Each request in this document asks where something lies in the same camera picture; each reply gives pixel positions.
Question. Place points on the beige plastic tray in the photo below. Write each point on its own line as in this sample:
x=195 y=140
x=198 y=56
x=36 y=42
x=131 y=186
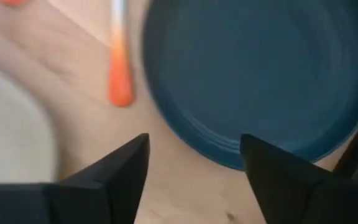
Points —
x=8 y=130

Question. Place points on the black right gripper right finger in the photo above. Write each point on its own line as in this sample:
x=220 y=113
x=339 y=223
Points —
x=278 y=186

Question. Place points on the dark blue plate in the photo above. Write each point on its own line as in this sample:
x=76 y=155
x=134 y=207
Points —
x=259 y=77

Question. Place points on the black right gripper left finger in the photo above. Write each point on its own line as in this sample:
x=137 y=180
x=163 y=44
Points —
x=110 y=186

